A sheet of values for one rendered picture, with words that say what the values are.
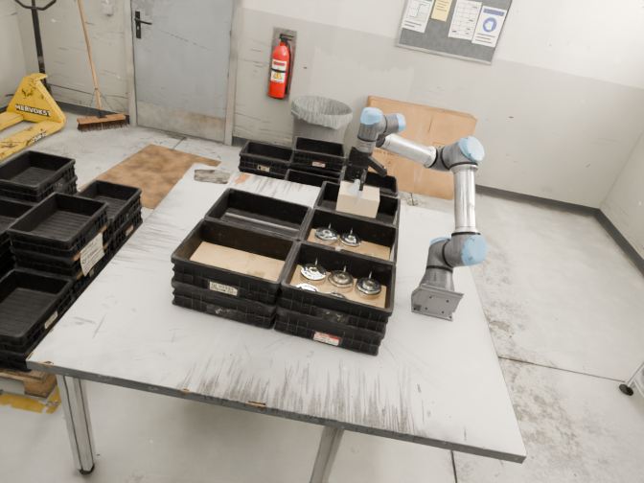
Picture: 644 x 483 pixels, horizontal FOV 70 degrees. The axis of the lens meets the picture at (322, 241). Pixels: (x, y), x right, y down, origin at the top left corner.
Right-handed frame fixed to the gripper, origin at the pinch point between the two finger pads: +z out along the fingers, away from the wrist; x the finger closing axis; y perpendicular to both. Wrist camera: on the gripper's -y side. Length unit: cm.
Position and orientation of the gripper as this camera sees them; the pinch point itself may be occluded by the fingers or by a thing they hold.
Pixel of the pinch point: (358, 195)
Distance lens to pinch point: 189.7
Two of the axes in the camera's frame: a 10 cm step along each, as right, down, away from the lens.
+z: -1.7, 8.3, 5.4
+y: -9.8, -1.9, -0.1
